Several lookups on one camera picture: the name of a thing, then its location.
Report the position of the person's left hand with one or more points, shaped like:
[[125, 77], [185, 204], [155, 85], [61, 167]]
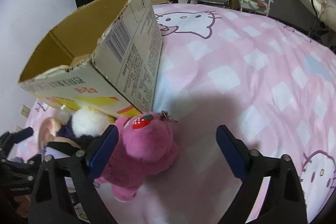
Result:
[[23, 204]]

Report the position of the purple haired plush doll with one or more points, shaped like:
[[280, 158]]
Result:
[[64, 144]]

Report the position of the pink swirl yellow plush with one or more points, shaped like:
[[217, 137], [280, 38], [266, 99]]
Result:
[[48, 130]]

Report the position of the open cardboard box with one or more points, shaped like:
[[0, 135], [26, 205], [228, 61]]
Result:
[[104, 56]]

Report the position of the wall socket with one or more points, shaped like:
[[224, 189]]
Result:
[[25, 111]]

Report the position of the black white pompom plush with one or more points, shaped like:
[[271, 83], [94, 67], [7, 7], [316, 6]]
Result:
[[89, 123]]

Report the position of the pink plush bear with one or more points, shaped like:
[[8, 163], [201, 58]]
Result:
[[145, 147]]

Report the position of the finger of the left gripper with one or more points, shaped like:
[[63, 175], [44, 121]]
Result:
[[17, 137]]

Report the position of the pink Hello Kitty bedsheet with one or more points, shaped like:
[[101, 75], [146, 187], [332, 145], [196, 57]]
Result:
[[270, 85]]

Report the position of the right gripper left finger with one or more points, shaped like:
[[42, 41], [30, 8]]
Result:
[[50, 200]]

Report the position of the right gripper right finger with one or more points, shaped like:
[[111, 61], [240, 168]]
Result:
[[284, 201]]

